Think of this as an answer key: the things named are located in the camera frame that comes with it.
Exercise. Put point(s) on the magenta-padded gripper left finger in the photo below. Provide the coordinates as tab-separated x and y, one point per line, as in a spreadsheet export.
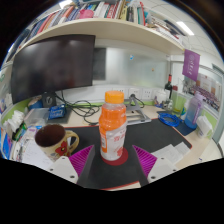
61	166

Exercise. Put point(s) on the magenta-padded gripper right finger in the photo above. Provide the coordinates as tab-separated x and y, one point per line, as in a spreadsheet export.
163	166

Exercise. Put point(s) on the orange drink bottle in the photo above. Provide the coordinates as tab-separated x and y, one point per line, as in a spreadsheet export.
112	126

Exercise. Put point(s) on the purple translucent water bottle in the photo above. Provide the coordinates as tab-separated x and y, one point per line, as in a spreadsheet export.
193	111

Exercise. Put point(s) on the folded white paper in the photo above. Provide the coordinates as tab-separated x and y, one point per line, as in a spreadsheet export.
170	153

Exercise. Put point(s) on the floral ceramic mug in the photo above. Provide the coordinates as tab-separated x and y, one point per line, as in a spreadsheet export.
53	141

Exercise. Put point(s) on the white written paper sheet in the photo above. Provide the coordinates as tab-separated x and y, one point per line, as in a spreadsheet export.
31	155

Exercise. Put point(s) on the black desk mat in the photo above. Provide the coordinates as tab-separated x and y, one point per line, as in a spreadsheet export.
150	133

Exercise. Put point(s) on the flat round red coaster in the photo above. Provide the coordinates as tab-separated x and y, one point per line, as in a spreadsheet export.
124	160

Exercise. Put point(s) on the blue snack pack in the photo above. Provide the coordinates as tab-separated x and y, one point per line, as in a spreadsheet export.
57	112

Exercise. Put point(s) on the white tissue pack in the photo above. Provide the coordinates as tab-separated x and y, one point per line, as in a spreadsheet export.
204	126

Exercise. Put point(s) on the grey metal laptop stand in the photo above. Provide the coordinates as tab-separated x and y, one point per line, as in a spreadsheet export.
138	115

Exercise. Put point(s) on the stack of white napkins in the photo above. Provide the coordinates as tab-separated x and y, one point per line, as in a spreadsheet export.
15	121

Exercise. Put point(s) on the dark wine bottle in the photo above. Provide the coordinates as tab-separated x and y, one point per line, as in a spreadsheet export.
168	87

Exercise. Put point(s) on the group photo poster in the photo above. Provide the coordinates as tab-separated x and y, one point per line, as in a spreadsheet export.
210	91

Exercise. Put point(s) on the black computer monitor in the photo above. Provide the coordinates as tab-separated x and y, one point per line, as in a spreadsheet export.
53	70

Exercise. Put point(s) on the purple hanging banner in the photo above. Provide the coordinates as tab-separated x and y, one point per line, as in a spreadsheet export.
191	65

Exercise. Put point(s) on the shelf unit with books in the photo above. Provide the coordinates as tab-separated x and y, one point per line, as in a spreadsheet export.
106	30

